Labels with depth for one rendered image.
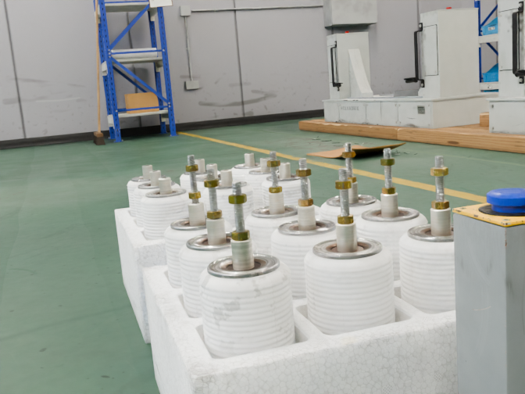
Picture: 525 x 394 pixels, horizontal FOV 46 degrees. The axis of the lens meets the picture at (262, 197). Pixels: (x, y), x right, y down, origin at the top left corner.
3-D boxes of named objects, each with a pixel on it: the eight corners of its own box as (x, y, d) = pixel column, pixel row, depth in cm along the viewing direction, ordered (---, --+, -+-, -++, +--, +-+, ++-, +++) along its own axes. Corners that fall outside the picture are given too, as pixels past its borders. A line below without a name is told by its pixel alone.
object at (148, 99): (155, 110, 660) (153, 91, 656) (159, 111, 636) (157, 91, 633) (126, 113, 650) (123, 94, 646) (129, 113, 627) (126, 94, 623)
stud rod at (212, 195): (210, 231, 75) (204, 169, 73) (216, 228, 75) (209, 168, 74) (216, 231, 74) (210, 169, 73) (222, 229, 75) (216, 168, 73)
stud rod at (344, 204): (342, 236, 68) (338, 167, 66) (351, 235, 67) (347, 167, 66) (341, 238, 67) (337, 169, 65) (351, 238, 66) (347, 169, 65)
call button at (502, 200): (515, 208, 55) (515, 185, 54) (548, 216, 51) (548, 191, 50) (476, 214, 53) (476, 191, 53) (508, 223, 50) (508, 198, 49)
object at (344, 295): (318, 381, 76) (308, 239, 73) (398, 382, 74) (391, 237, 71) (309, 424, 67) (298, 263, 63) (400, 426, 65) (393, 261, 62)
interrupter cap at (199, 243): (198, 257, 70) (198, 251, 70) (178, 244, 77) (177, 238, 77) (258, 245, 73) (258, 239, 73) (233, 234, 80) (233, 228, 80)
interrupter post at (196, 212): (193, 224, 88) (191, 201, 87) (208, 223, 87) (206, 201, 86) (187, 228, 85) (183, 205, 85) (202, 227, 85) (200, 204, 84)
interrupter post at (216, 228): (212, 248, 73) (208, 221, 73) (205, 244, 76) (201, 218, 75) (230, 245, 74) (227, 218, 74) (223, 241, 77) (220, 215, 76)
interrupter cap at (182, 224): (183, 220, 91) (182, 216, 91) (231, 219, 89) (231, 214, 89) (162, 233, 84) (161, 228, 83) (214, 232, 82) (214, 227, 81)
